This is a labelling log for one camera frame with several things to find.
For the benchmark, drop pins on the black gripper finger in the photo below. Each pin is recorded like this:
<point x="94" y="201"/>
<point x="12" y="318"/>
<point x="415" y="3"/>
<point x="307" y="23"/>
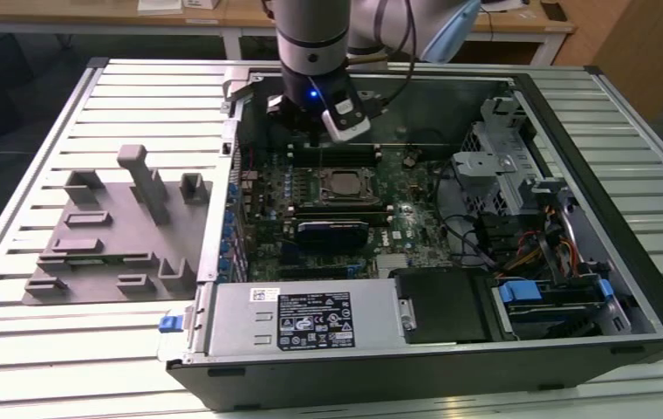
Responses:
<point x="293" y="118"/>

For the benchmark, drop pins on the silver CPU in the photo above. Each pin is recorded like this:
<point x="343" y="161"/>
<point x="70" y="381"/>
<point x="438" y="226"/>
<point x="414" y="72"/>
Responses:
<point x="346" y="183"/>

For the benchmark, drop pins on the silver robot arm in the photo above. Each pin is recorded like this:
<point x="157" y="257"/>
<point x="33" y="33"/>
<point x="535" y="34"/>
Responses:
<point x="310" y="39"/>

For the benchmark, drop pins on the CPU socket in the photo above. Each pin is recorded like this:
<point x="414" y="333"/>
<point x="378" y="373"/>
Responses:
<point x="347" y="201"/>

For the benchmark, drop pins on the black rear fan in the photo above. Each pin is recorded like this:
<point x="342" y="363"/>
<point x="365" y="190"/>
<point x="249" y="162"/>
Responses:
<point x="273" y="135"/>

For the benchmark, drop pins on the small white box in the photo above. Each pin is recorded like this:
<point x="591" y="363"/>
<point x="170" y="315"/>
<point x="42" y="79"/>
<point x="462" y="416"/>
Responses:
<point x="200" y="3"/>

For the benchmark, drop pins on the black graphics card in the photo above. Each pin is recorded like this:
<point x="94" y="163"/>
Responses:
<point x="331" y="235"/>

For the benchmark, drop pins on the white paper sheet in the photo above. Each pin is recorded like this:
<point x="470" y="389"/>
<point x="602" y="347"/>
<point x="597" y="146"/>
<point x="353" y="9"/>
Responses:
<point x="160" y="6"/>

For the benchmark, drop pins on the silver metal disk bay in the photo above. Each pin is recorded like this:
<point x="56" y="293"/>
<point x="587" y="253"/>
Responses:
<point x="482" y="166"/>

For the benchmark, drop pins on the black expansion slot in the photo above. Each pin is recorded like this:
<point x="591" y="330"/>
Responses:
<point x="314" y="272"/>

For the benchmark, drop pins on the silver chipset heatsink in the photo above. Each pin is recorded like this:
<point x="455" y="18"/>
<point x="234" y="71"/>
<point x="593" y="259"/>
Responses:
<point x="393" y="262"/>

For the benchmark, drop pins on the green motherboard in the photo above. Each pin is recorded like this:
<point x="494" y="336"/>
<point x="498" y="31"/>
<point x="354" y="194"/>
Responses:
<point x="425" y="249"/>

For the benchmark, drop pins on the wooden desk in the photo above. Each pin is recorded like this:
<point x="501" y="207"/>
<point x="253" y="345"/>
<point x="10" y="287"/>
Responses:
<point x="518" y="24"/>
<point x="76" y="17"/>

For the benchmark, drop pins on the grey parts rack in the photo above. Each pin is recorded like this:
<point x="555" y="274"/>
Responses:
<point x="128" y="253"/>

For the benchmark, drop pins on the black phone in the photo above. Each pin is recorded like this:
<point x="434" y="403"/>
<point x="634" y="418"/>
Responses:
<point x="555" y="11"/>

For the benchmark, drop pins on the silver power supply unit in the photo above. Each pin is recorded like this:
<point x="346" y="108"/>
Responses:
<point x="238" y="318"/>

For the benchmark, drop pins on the black plastic shroud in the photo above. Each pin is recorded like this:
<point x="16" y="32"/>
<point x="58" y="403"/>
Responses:
<point x="442" y="305"/>

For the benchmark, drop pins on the blue plastic latch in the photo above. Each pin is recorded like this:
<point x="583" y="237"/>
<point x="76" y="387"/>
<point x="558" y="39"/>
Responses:
<point x="169" y="325"/>

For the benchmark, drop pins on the hard disk in blue carrier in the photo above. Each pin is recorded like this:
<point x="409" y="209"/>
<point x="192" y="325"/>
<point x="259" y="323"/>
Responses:
<point x="518" y="291"/>

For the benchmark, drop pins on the wooden cabinet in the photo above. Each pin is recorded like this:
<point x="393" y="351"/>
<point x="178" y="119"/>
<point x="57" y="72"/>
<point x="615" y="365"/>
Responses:
<point x="651" y="52"/>

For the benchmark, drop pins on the black PC case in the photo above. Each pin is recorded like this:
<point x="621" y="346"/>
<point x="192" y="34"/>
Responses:
<point x="425" y="384"/>

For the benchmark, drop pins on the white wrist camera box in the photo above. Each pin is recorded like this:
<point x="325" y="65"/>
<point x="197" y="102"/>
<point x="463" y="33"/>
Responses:
<point x="346" y="126"/>

